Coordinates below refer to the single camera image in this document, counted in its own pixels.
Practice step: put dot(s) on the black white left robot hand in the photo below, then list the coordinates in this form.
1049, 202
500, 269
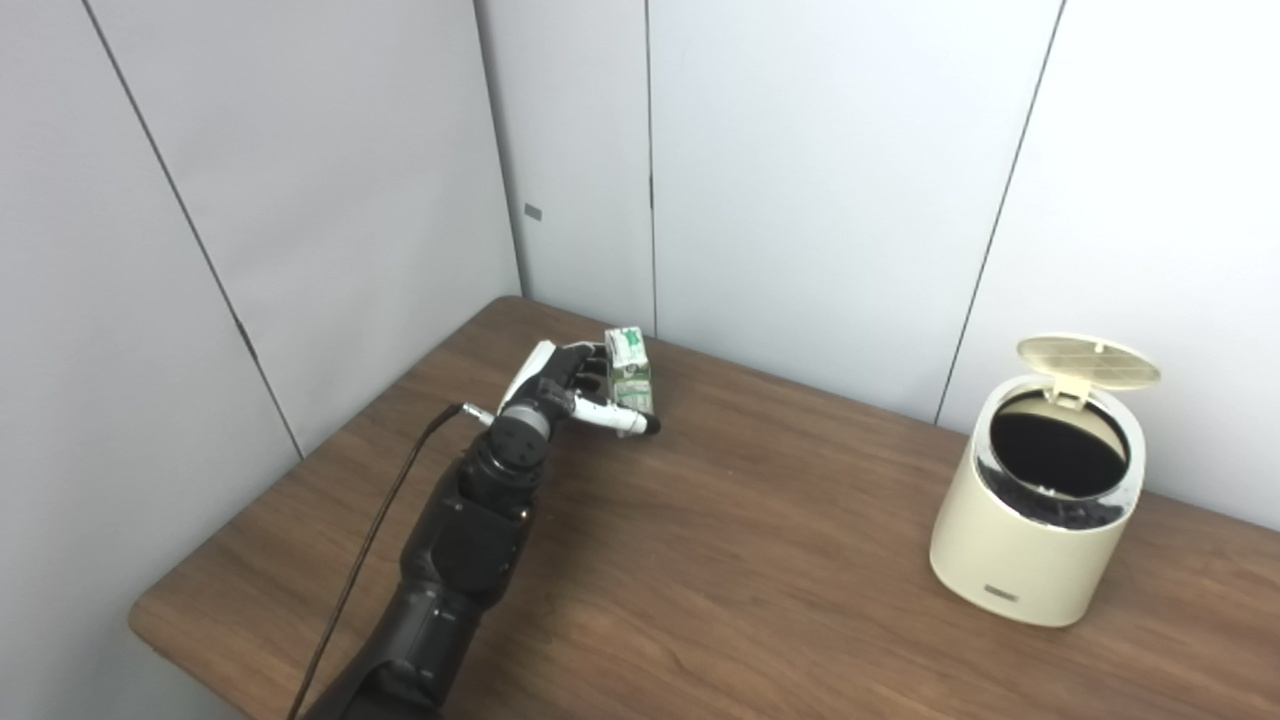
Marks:
550, 385

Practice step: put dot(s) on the green white milk carton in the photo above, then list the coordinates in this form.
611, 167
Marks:
630, 370

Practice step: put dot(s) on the cream-colored round bin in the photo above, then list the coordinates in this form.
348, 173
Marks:
1020, 550

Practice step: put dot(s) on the cream round bin lid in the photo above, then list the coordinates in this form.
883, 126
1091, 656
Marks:
1090, 362

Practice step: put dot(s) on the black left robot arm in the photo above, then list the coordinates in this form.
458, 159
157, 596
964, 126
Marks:
460, 560

